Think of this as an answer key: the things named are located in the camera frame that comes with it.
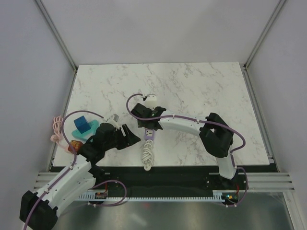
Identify teal triangular power strip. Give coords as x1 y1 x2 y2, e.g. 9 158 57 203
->
71 119 99 141

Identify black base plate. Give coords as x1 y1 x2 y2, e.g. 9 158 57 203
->
77 164 250 198

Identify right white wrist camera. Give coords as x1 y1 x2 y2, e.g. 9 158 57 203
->
143 94 157 107

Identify right aluminium frame post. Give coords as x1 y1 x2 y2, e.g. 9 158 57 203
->
243 0 288 71

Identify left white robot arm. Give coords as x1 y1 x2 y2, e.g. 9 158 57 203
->
19 122 141 230

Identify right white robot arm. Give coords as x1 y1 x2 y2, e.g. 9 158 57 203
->
130 103 237 189

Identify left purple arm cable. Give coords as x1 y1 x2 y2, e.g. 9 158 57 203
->
23 110 106 230

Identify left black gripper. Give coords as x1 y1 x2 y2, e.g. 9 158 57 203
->
104 124 141 150

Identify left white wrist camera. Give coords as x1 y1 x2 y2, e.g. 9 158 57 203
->
106 114 120 129

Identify left aluminium frame post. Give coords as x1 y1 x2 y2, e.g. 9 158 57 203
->
33 0 78 73

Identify purple power strip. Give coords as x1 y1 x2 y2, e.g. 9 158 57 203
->
144 128 155 141

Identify blue cube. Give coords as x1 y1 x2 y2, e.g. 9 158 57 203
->
73 116 91 134

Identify aluminium frame post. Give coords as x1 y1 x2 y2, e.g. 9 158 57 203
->
243 0 288 71
33 0 78 73

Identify white coiled power cord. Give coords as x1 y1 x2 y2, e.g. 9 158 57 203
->
142 140 155 171

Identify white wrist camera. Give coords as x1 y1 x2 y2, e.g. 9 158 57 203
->
106 114 120 129
143 94 157 107

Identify pink coiled cable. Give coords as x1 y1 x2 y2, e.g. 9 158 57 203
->
49 115 65 142

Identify orange patterned block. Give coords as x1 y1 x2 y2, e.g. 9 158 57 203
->
67 140 83 153

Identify white slotted cable duct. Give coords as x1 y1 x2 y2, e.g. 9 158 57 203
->
76 191 238 202

